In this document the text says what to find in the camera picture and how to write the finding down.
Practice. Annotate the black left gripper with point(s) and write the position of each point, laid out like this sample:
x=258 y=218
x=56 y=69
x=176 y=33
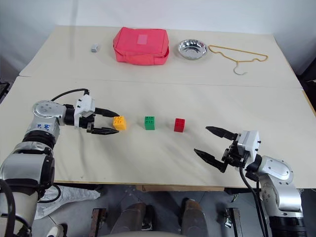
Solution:
x=85 y=121

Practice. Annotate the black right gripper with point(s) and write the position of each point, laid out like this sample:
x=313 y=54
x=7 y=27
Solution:
x=233 y=156

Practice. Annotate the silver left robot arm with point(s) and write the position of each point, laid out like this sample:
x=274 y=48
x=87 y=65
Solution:
x=27 y=168

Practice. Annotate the yellow toy brick cube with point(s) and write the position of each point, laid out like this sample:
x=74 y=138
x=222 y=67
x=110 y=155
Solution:
x=119 y=123

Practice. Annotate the red toy brick cube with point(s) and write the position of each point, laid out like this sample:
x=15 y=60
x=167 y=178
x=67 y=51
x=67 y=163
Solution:
x=179 y=125

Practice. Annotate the green toy brick cube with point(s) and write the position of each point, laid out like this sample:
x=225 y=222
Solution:
x=149 y=123

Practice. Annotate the dark brown rounded shape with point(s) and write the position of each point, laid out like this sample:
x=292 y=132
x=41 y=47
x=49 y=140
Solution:
x=195 y=214
x=133 y=216

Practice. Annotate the small grey block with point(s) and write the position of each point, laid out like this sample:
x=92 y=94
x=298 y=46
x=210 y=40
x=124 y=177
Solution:
x=94 y=48

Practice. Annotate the black metal table foot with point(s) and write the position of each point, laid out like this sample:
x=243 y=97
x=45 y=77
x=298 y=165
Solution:
x=98 y=221
x=233 y=221

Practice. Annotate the clear crumpled plastic bag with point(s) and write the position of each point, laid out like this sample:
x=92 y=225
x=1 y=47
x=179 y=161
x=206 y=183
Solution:
x=69 y=195

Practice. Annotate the pink fabric zip pouch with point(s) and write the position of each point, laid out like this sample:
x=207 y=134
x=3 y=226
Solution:
x=140 y=47

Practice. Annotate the shiny steel bowl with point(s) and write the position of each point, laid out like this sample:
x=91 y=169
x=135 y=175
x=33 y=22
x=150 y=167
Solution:
x=192 y=49

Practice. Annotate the white shoe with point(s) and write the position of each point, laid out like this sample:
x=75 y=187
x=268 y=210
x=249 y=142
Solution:
x=55 y=230

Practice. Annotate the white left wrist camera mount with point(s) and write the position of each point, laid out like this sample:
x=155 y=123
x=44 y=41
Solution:
x=85 y=105

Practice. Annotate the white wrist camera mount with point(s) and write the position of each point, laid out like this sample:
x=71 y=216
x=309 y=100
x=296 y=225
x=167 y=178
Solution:
x=85 y=105
x=249 y=144

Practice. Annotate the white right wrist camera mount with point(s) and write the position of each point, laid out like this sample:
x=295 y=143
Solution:
x=249 y=144

